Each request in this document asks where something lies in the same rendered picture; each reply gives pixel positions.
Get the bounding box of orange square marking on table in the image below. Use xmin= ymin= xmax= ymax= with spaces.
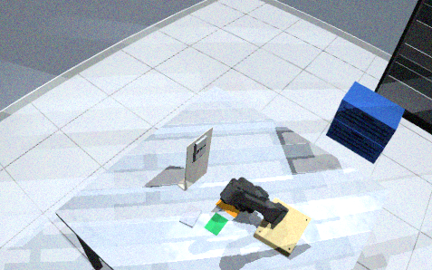
xmin=216 ymin=199 xmax=240 ymax=217

